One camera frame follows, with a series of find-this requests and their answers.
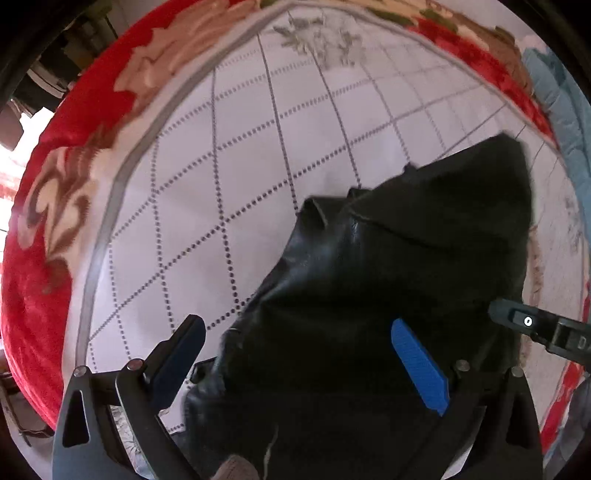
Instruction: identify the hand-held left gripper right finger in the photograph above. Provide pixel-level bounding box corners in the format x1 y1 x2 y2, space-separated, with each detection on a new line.
390 318 544 480

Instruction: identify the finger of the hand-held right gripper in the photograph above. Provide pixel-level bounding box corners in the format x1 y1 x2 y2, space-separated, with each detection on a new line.
488 298 591 366

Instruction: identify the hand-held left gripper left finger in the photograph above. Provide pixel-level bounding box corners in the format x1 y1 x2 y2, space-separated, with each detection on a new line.
52 314 207 480

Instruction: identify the black leather jacket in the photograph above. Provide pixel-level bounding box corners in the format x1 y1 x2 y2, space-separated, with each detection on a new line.
182 131 533 480

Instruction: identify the red floral blanket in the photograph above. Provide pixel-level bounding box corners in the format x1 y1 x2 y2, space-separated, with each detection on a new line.
0 0 591 462

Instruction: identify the white diamond-pattern cloth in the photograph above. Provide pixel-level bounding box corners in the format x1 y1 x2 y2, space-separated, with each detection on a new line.
74 0 591 462

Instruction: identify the blue quilt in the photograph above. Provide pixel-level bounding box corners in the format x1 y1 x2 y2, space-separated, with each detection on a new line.
522 45 591 197

